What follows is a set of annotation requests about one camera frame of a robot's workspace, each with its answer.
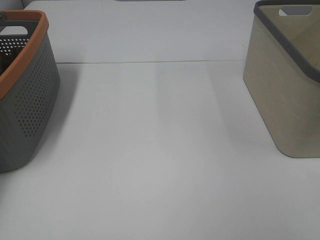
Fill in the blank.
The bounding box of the beige basket grey rim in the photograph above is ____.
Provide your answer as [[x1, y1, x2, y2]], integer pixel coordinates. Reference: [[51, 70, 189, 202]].
[[243, 0, 320, 158]]

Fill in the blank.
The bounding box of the grey perforated basket orange rim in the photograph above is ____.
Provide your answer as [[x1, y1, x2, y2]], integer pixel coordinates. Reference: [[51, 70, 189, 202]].
[[0, 10, 60, 173]]

